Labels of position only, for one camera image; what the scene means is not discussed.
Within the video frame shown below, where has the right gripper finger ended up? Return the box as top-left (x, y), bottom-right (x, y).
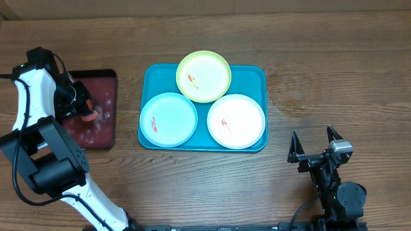
top-left (288, 130), bottom-right (304, 158)
top-left (327, 125), bottom-right (342, 142)

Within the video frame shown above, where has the red sponge with dark scourer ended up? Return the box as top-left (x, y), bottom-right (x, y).
top-left (82, 99), bottom-right (99, 122)

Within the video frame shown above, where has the light blue plate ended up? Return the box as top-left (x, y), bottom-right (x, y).
top-left (139, 92), bottom-right (198, 148)

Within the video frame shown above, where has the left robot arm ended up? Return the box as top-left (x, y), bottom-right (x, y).
top-left (1, 47), bottom-right (141, 230)

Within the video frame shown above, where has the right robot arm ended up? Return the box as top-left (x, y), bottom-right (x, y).
top-left (287, 126), bottom-right (367, 230)

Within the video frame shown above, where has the black red-lined tray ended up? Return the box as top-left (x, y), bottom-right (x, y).
top-left (63, 69), bottom-right (118, 150)

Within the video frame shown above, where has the teal plastic tray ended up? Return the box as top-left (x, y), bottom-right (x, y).
top-left (141, 63), bottom-right (268, 152)

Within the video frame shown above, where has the white plate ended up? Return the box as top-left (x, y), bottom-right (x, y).
top-left (207, 94), bottom-right (266, 150)

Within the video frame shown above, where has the green plate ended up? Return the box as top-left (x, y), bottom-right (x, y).
top-left (176, 50), bottom-right (232, 103)

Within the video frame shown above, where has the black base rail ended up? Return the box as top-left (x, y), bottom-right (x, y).
top-left (82, 221), bottom-right (369, 231)

